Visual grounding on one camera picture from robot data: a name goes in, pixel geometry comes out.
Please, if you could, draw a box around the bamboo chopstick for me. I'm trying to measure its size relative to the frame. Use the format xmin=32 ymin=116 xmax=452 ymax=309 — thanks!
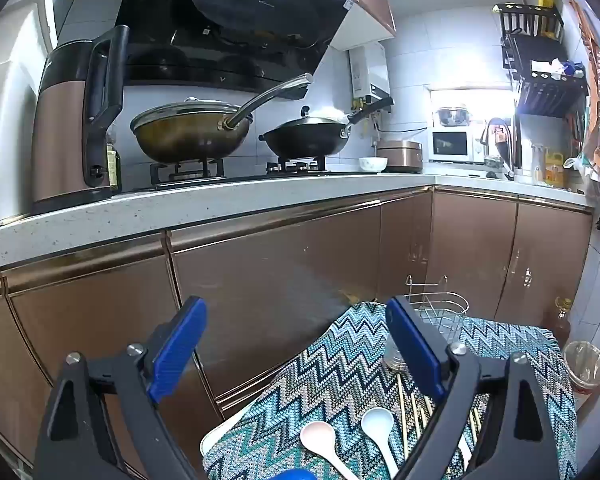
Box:
xmin=396 ymin=373 xmax=408 ymax=461
xmin=412 ymin=391 xmax=428 ymax=437

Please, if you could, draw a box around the pink ceramic spoon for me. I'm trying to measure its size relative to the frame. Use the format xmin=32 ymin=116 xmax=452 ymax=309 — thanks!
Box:
xmin=300 ymin=422 xmax=358 ymax=480

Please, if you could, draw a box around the trash bin with bag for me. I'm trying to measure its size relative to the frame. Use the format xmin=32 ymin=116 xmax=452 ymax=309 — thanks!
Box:
xmin=562 ymin=340 xmax=600 ymax=394

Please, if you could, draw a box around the cooking oil bottle on floor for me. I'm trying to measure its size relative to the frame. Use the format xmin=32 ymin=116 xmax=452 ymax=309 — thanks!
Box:
xmin=545 ymin=297 xmax=573 ymax=349

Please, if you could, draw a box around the light blue ceramic spoon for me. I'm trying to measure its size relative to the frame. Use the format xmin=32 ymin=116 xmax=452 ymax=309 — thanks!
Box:
xmin=361 ymin=408 xmax=398 ymax=479

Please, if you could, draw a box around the zigzag patterned cloth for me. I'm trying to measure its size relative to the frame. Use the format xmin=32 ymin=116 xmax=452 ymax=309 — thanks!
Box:
xmin=201 ymin=301 xmax=579 ymax=480

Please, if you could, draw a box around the chrome sink faucet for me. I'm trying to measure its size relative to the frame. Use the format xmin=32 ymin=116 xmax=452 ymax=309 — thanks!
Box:
xmin=480 ymin=117 xmax=515 ymax=181

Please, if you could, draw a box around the yellow oil jug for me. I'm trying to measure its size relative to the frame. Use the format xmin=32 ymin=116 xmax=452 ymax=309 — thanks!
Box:
xmin=544 ymin=151 xmax=565 ymax=188

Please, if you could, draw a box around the oil bottle beside kettle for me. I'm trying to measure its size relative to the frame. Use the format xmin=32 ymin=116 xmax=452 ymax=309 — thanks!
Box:
xmin=106 ymin=134 xmax=121 ymax=194

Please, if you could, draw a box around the black gas stove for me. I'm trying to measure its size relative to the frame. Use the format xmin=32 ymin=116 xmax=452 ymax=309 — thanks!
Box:
xmin=121 ymin=156 xmax=363 ymax=193

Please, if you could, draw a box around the white microwave oven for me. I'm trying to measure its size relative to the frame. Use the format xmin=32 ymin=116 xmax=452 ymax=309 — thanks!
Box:
xmin=428 ymin=127 xmax=484 ymax=164

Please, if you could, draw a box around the copper rice cooker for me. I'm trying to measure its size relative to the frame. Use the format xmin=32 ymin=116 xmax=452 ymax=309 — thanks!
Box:
xmin=377 ymin=140 xmax=422 ymax=174

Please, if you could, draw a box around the white bowl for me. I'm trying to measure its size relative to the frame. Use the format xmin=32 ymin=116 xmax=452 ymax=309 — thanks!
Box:
xmin=358 ymin=157 xmax=388 ymax=174

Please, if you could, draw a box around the steel bowl on microwave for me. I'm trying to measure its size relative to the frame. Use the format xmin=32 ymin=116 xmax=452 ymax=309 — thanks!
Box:
xmin=437 ymin=107 xmax=470 ymax=127

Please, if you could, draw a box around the brass wok with lid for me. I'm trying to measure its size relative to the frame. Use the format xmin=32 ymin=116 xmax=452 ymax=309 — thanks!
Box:
xmin=130 ymin=73 xmax=313 ymax=165

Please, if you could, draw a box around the copper black thermos kettle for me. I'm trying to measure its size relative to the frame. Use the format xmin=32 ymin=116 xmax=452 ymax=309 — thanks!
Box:
xmin=31 ymin=25 xmax=130 ymax=214

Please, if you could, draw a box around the black wok with lid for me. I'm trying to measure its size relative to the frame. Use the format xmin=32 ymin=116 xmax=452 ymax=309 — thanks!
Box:
xmin=259 ymin=96 xmax=393 ymax=160

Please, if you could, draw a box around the white storage box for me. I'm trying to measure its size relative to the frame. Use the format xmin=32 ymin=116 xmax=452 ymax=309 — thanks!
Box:
xmin=0 ymin=0 xmax=57 ymax=226

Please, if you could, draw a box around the white water heater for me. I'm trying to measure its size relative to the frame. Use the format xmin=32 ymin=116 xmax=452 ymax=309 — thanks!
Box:
xmin=348 ymin=42 xmax=390 ymax=112

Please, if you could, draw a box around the black range hood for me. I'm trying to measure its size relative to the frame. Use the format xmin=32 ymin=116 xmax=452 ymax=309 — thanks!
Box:
xmin=117 ymin=0 xmax=348 ymax=93

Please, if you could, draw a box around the wire utensil holder basket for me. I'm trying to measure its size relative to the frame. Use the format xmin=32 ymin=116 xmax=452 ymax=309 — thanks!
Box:
xmin=382 ymin=274 xmax=469 ymax=372

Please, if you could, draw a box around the black wall dish rack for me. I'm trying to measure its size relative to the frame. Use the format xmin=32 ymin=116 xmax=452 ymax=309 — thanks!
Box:
xmin=493 ymin=3 xmax=588 ymax=118

